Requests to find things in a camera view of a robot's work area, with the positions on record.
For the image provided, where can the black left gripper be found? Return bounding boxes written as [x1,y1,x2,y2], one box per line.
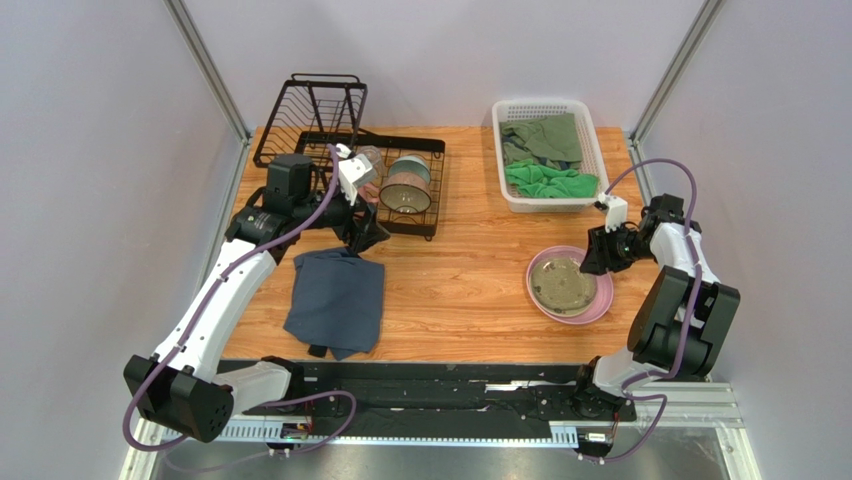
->
[294,178,390,254]

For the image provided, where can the clear glass plate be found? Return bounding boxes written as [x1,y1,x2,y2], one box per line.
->
[528,257,597,317]

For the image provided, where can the brown speckled bowl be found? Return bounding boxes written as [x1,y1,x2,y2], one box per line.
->
[379,172,432,214]

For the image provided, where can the pink mug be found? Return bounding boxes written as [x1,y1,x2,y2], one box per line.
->
[358,183,380,204]

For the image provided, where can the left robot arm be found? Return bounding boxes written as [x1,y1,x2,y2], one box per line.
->
[123,144,389,451]

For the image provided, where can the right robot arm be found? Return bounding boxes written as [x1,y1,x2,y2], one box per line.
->
[571,194,741,419]

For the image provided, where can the dark blue cloth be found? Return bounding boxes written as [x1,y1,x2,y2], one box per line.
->
[283,248,386,361]

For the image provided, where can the light blue ribbed bowl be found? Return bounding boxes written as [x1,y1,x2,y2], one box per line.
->
[388,154,431,184]

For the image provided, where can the clear drinking glass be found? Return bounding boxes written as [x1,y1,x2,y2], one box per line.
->
[356,145,386,187]

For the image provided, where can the bright green cloth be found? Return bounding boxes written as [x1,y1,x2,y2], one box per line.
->
[504,160,599,199]

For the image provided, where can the white plastic basket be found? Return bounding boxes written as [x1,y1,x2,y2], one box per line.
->
[492,99,609,213]

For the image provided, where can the olive green cloth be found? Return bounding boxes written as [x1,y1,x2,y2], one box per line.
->
[499,113,583,170]

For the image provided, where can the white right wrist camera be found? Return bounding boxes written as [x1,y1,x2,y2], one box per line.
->
[595,193,628,233]

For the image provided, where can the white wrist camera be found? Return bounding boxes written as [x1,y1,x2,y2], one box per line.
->
[332,144,378,206]
[595,193,628,233]

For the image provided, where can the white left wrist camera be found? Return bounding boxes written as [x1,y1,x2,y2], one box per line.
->
[332,144,378,206]

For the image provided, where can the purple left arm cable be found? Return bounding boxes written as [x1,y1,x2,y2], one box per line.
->
[122,143,359,459]

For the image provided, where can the black wire dish rack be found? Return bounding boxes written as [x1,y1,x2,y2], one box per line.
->
[252,73,446,241]

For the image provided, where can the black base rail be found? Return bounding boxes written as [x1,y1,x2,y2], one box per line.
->
[249,361,637,440]

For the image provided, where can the aluminium front rail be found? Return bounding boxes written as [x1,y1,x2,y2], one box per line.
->
[161,376,744,448]

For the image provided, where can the aluminium frame post right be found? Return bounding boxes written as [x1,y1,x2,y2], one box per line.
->
[629,0,726,146]

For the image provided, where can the aluminium frame post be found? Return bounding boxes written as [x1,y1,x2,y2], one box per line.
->
[629,0,726,146]
[164,0,252,146]

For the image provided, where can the aluminium frame post left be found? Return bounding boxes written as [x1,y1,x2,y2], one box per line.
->
[164,0,252,146]

